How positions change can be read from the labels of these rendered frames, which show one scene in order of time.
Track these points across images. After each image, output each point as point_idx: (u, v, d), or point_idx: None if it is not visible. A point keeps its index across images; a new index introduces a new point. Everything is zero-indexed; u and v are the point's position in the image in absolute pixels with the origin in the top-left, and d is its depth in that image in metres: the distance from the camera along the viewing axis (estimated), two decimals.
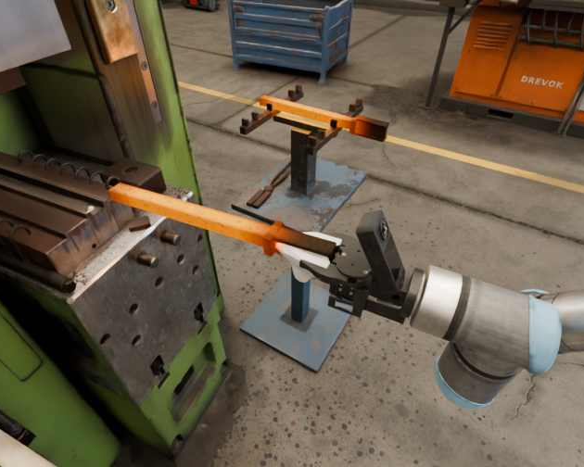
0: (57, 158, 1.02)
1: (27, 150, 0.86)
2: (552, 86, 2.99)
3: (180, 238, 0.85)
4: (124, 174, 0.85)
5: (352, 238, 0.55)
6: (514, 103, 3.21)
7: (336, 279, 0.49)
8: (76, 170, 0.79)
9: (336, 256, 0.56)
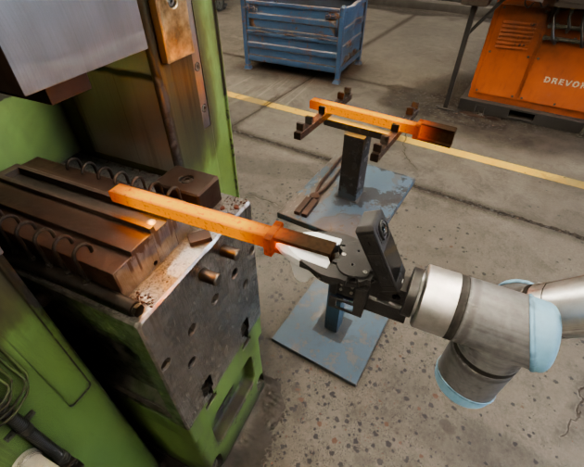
0: (99, 165, 0.96)
1: (75, 157, 0.80)
2: (576, 87, 2.93)
3: (240, 252, 0.79)
4: (181, 183, 0.79)
5: (352, 238, 0.55)
6: (535, 104, 3.15)
7: (336, 279, 0.49)
8: (133, 180, 0.73)
9: (336, 256, 0.56)
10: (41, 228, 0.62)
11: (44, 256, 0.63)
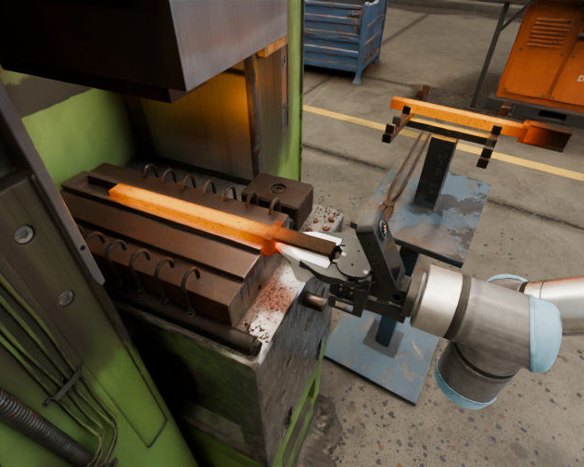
0: (164, 170, 0.87)
1: (152, 164, 0.70)
2: None
3: None
4: (273, 194, 0.69)
5: (352, 238, 0.55)
6: (567, 104, 3.06)
7: (336, 279, 0.49)
8: (226, 190, 0.64)
9: (336, 256, 0.56)
10: (138, 249, 0.52)
11: (138, 282, 0.54)
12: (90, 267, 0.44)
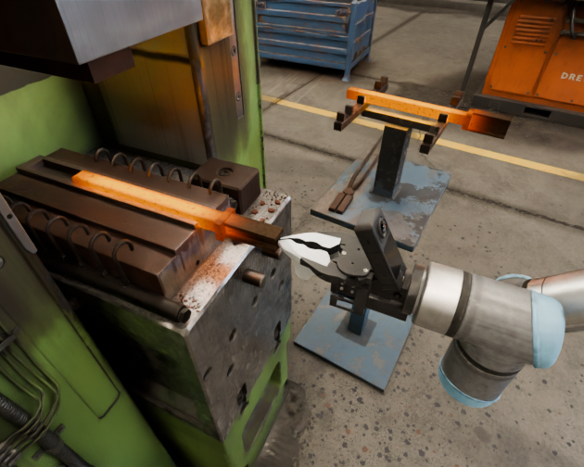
0: None
1: (104, 148, 0.74)
2: None
3: (285, 251, 0.72)
4: (220, 176, 0.72)
5: (351, 236, 0.55)
6: (552, 101, 3.09)
7: (336, 277, 0.49)
8: (170, 171, 0.67)
9: (336, 255, 0.55)
10: (75, 223, 0.56)
11: (77, 255, 0.57)
12: (19, 235, 0.47)
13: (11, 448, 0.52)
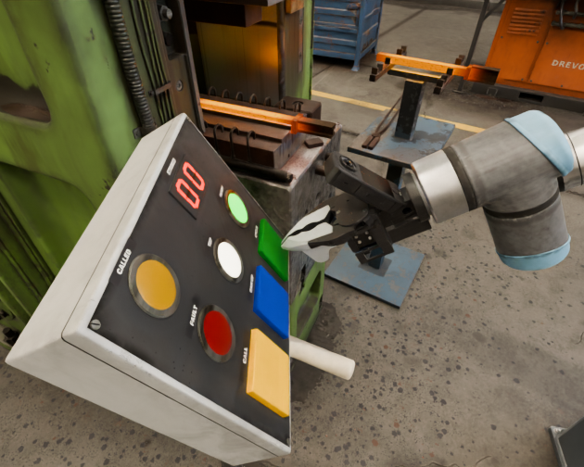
0: None
1: (213, 87, 1.05)
2: (581, 69, 3.19)
3: None
4: (295, 106, 1.04)
5: (336, 196, 0.55)
6: (544, 86, 3.41)
7: (346, 233, 0.49)
8: (266, 98, 0.98)
9: (336, 220, 0.55)
10: (218, 122, 0.87)
11: (217, 144, 0.89)
12: (200, 118, 0.79)
13: None
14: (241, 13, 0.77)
